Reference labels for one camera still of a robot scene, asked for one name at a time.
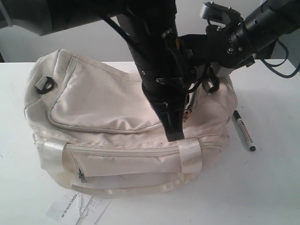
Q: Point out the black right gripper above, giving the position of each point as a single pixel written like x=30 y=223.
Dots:
x=229 y=48

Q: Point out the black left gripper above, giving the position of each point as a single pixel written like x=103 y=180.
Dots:
x=149 y=29

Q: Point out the cream fabric duffel bag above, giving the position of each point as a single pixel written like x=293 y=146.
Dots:
x=97 y=134

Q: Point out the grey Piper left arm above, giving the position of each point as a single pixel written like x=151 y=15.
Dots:
x=45 y=17

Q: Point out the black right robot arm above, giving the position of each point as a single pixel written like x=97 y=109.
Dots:
x=264 y=25

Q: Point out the black and white marker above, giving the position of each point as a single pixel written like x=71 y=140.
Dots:
x=245 y=132

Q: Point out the small grey paper tag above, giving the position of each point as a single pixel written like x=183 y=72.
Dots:
x=92 y=207

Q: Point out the white Tonlion paper tag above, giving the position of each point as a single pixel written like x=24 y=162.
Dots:
x=63 y=205

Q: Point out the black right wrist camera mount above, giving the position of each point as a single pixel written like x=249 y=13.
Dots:
x=201 y=49

